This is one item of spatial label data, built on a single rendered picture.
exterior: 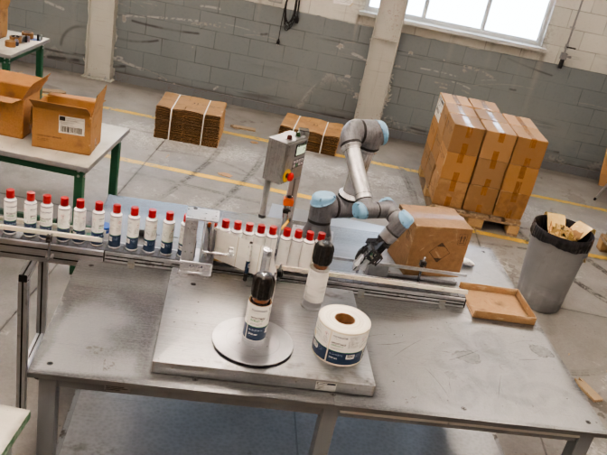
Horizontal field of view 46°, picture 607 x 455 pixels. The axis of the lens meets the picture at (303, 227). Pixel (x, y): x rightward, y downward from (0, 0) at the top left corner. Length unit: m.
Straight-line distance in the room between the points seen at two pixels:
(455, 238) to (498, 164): 2.97
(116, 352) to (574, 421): 1.72
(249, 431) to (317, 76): 5.73
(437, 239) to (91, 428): 1.78
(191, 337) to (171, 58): 6.26
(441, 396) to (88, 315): 1.37
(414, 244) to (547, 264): 2.03
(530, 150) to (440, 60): 2.34
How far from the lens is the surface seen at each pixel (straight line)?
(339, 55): 8.39
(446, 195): 6.46
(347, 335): 2.63
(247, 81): 8.56
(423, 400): 2.76
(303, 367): 2.65
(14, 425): 2.45
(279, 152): 3.02
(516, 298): 3.68
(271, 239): 3.15
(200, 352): 2.64
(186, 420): 3.36
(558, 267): 5.34
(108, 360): 2.65
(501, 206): 6.59
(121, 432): 3.28
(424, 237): 3.45
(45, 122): 4.48
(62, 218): 3.21
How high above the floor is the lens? 2.43
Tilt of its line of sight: 25 degrees down
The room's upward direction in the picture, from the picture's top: 12 degrees clockwise
